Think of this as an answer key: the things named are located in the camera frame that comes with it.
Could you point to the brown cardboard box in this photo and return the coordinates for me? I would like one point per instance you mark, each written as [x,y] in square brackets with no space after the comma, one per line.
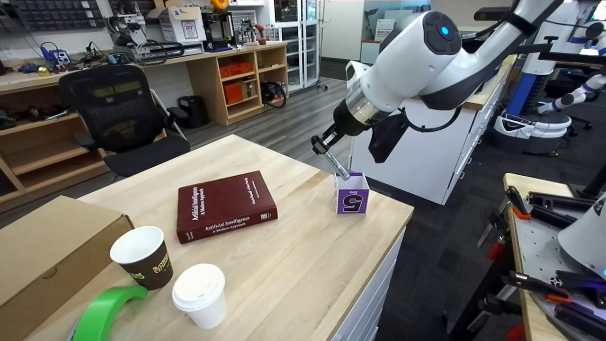
[50,253]

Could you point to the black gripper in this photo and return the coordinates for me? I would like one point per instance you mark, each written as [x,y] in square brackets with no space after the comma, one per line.
[345,124]

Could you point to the white counter with wood top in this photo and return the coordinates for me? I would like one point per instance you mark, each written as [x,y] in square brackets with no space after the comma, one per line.
[436,167]

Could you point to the low wooden shelf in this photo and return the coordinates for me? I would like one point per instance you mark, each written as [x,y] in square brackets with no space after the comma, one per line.
[44,158]

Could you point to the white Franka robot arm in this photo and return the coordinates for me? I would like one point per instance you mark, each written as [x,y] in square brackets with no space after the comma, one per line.
[404,63]

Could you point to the blue tool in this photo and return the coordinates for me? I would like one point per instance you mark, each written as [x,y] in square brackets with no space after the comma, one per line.
[54,56]

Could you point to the dark wall bin rack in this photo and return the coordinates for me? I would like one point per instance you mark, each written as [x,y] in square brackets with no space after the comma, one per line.
[54,12]

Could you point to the black mesh office chair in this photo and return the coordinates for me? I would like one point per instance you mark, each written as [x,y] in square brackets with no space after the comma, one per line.
[120,116]

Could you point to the white box device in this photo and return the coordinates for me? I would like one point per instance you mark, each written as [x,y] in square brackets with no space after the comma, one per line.
[182,27]

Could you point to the small purple white box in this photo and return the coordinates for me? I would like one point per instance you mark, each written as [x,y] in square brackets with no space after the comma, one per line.
[353,198]

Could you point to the green tape roll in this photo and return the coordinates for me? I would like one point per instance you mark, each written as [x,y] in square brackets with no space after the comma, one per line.
[105,313]

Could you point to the wooden desk with cubby shelves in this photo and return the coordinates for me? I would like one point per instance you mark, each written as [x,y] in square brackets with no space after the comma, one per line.
[205,82]

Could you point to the black orange bar clamp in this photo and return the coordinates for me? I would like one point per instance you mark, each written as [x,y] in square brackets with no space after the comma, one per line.
[574,313]

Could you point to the black grey marker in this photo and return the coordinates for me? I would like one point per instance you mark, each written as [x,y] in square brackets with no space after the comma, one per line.
[340,167]

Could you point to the dark red hardcover book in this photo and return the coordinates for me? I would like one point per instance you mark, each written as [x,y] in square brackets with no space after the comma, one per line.
[224,205]

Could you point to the round mobile robot base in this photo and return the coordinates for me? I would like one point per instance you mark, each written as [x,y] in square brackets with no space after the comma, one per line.
[531,124]

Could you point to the brown open paper cup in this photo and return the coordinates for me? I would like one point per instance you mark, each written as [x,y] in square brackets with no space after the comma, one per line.
[144,258]

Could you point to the black 3D printer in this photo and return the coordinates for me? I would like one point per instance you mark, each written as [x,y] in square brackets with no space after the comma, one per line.
[218,29]

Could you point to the tall glass display cabinet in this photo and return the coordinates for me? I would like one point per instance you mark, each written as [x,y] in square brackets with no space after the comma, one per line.
[302,40]

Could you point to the black metal stand bar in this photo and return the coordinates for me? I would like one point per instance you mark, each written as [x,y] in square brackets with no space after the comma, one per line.
[571,57]

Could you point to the narrow orange bin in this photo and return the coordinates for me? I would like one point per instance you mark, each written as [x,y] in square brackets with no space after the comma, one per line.
[233,92]

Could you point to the white lidded paper cup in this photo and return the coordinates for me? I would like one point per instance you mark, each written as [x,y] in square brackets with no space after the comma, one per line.
[201,296]

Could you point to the small white robot arm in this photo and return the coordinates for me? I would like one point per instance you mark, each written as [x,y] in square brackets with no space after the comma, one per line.
[571,97]

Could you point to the wide orange bin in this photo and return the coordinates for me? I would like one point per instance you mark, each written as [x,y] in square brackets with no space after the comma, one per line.
[237,67]

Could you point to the wooden workbench with tools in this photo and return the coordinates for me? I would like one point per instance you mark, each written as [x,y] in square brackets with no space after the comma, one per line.
[536,253]

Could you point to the black bag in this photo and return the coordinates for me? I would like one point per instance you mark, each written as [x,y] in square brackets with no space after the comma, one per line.
[190,110]

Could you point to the white drawer table base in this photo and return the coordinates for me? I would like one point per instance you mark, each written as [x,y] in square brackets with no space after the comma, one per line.
[366,304]

